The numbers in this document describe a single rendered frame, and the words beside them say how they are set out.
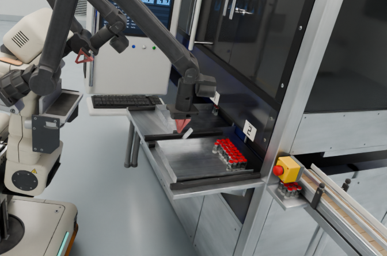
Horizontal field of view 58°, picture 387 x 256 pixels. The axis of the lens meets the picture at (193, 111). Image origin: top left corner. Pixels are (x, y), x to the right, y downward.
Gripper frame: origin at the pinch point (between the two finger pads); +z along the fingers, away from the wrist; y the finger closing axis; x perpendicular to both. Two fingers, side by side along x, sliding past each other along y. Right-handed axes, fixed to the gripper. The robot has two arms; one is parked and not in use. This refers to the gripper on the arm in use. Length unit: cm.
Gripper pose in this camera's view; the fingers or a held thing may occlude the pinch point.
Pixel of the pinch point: (178, 130)
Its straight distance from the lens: 126.2
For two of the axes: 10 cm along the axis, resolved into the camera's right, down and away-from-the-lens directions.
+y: 9.1, -0.3, 4.1
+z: -1.6, 8.9, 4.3
